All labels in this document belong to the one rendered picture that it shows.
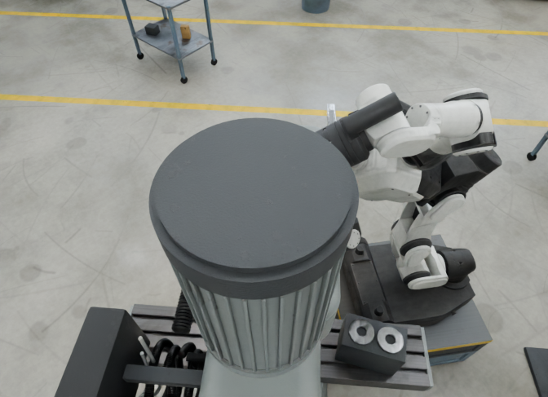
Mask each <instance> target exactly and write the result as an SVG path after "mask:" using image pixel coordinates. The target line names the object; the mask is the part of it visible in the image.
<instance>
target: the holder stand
mask: <svg viewBox="0 0 548 397"><path fill-rule="evenodd" d="M407 336H408V330H407V329H404V328H401V327H398V326H395V325H392V324H387V323H383V322H380V321H377V320H371V319H369V318H365V317H362V316H359V315H353V314H351V313H347V314H346V316H345V319H344V321H343V323H342V327H341V329H340V332H339V337H338V345H337V350H336V355H335V359H336V360H339V361H342V362H345V363H348V364H353V365H355V366H358V367H362V368H367V369H369V370H372V371H375V372H378V373H383V374H386V375H388V376H393V375H394V374H395V373H396V372H397V371H398V370H399V369H400V368H401V367H402V366H403V365H404V364H405V361H406V348H407Z"/></svg>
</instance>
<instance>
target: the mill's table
mask: <svg viewBox="0 0 548 397"><path fill-rule="evenodd" d="M176 308H177V307H166V306H155V305H144V304H134V306H130V310H129V314H130V316H131V317H132V318H133V320H134V321H135V322H136V324H137V325H138V326H139V327H140V328H141V329H142V331H143V332H144V334H145V335H146V336H147V337H148V339H149V340H150V346H149V350H150V351H151V353H152V350H153V348H154V346H155V345H156V344H157V342H158V341H159V340H161V339H162V338H168V339H170V340H171V341H172V342H173V344H174V345H179V346H180V347H182V346H183V345H184V344H185V343H187V342H193V343H194V344H195V346H196V348H197V349H201V350H202V351H203V354H206V352H207V347H206V345H205V343H204V340H203V338H202V336H201V333H200V330H199V328H198V326H197V323H196V321H195V319H194V317H193V319H192V325H191V328H190V330H191V332H190V333H187V334H181V333H175V332H174V331H173V330H172V327H173V325H172V324H173V323H174V322H173V321H174V320H175V319H174V318H175V314H176V313H175V312H176V311H177V310H176ZM343 321H344V320H337V319H334V322H333V325H332V328H331V330H330V332H329V334H328V335H327V336H326V337H325V338H324V339H322V340H321V341H320V382H321V383H331V384H341V385H351V386H369V387H379V388H389V389H399V390H418V391H425V390H430V388H432V387H433V386H434V385H433V380H432V375H431V366H430V361H429V355H428V351H427V346H426V337H425V333H424V328H421V326H420V325H411V324H392V325H395V326H398V327H401V328H404V329H407V330H408V336H407V348H406V361H405V364H404V365H403V366H402V367H401V368H400V369H399V370H398V371H397V372H396V373H395V374H394V375H393V376H388V375H386V374H383V373H378V372H375V371H372V370H369V369H367V368H362V367H358V366H355V365H353V364H348V363H345V362H342V361H339V360H336V359H335V355H336V350H337V345H338V337H339V332H340V329H341V327H342V324H343ZM387 324H391V323H387ZM167 354H168V352H167V349H166V348H165V347H164V348H163V350H162V352H161V356H160V359H159V362H158V367H162V366H163V364H164V362H165V359H166V356H167Z"/></svg>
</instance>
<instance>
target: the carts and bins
mask: <svg viewBox="0 0 548 397"><path fill-rule="evenodd" d="M146 1H149V2H151V3H153V4H155V5H158V6H159V7H161V10H162V14H163V18H164V19H162V20H159V21H158V22H156V23H153V24H152V23H148V24H147V25H145V26H144V28H143V29H141V30H139V31H137V32H135V29H134V26H133V24H132V20H131V17H130V12H129V10H128V6H127V4H126V0H122V4H123V7H124V10H125V13H126V18H127V20H128V23H129V26H130V31H131V33H132V34H131V35H132V37H133V39H134V42H135V47H136V50H137V52H138V54H137V58H138V59H140V60H141V59H142V58H143V57H144V54H143V53H142V52H141V50H140V48H139V43H138V40H137V38H138V39H139V40H141V41H142V42H145V43H147V44H149V45H150V46H153V47H155V48H157V49H158V50H159V51H162V52H164V53H166V54H167V55H170V56H172V57H173V58H175V59H177V60H178V62H179V69H180V73H181V79H180V81H181V82H182V83H183V84H185V83H187V81H188V78H187V77H185V73H184V69H183V62H182V59H183V58H185V57H187V56H189V55H191V54H192V53H194V52H196V51H198V50H200V49H201V48H202V47H204V46H207V45H208V44H210V52H211V58H212V60H211V64H212V65H214V66H215V65H216V64H217V59H216V58H215V54H214V43H213V41H214V40H213V36H212V30H211V23H210V12H209V5H208V0H204V7H205V17H206V23H207V29H208V35H209V37H207V36H205V35H202V34H200V33H198V32H196V31H194V30H192V29H190V28H189V24H179V23H176V22H174V19H173V16H172V11H171V9H173V8H175V7H177V6H180V5H182V4H184V3H186V2H188V1H190V0H146ZM329 3H330V0H302V9H303V10H305V11H306V12H309V13H313V14H320V13H324V12H326V11H327V10H328V9H329ZM166 10H167V14H168V17H169V19H168V18H167V15H166ZM547 140H548V131H547V132H546V133H545V134H544V136H543V137H542V139H541V140H540V142H539V143H538V144H537V146H536V147H535V148H534V149H533V151H532V152H529V153H528V154H527V158H528V160H529V161H534V160H536V159H537V153H538V152H539V150H540V149H541V147H542V146H543V145H544V144H545V142H546V141H547Z"/></svg>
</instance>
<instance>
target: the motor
mask: <svg viewBox="0 0 548 397"><path fill-rule="evenodd" d="M148 206H149V213H150V218H151V221H152V225H153V228H154V230H155V232H156V234H157V237H158V239H159V241H160V243H161V246H162V248H163V250H164V252H165V254H166V257H167V258H168V259H169V262H170V265H171V266H172V269H173V271H174V273H175V276H176V278H177V280H178V282H179V285H180V287H181V289H182V291H183V295H184V297H185V298H186V300H187V303H188V305H189V307H190V310H191V312H192V315H193V317H194V319H195V321H196V323H197V326H198V328H199V330H200V333H201V336H202V338H203V340H204V343H205V345H206V347H207V348H208V350H209V351H210V353H211V354H212V356H213V357H215V358H216V359H217V360H218V362H220V363H221V365H223V366H224V367H225V368H228V369H229V370H231V371H233V372H234V373H238V374H240V375H242V376H246V377H255V378H266V377H276V376H279V375H282V374H284V373H287V372H289V371H291V370H293V369H295V368H297V367H298V366H299V365H300V364H301V363H303V362H304V361H305V360H306V359H307V358H308V357H309V356H310V355H311V353H312V352H313V351H314V350H315V348H316V346H317V344H318V342H319V341H320V338H321V335H322V333H323V329H324V326H325V320H326V317H327V314H328V311H329V306H330V303H331V300H332V297H333V294H334V289H335V285H336V283H337V279H338V274H339V272H340V269H341V266H342V263H343V258H344V254H345V252H346V248H347V244H348V241H349V240H350V237H351V232H352V229H353V226H354V223H355V220H356V215H357V211H358V206H359V190H358V184H357V181H356V176H355V174H354V172H353V169H352V168H351V166H350V164H349V162H348V161H347V159H346V158H345V156H344V155H343V154H342V153H341V152H340V151H339V150H338V149H337V148H336V147H335V146H334V145H333V144H332V143H331V142H330V141H328V140H327V139H325V138H324V137H322V136H321V135H319V134H317V133H315V132H314V131H312V130H309V129H307V128H305V127H303V126H300V125H297V124H294V123H292V122H288V121H282V120H277V119H271V118H260V117H254V118H242V119H236V120H231V121H225V122H222V123H219V124H216V125H214V126H210V127H208V128H206V129H204V130H201V131H200V132H198V133H196V134H194V135H193V136H191V137H189V138H188V139H186V140H185V141H183V142H182V143H181V144H180V145H179V146H177V147H176V148H175V149H174V150H173V151H172V152H171V153H170V154H169V155H168V156H167V157H166V159H165V160H164V161H163V162H162V163H161V165H160V167H159V168H158V170H157V172H156V174H155V176H154V179H153V181H152V185H151V188H150V193H149V201H148Z"/></svg>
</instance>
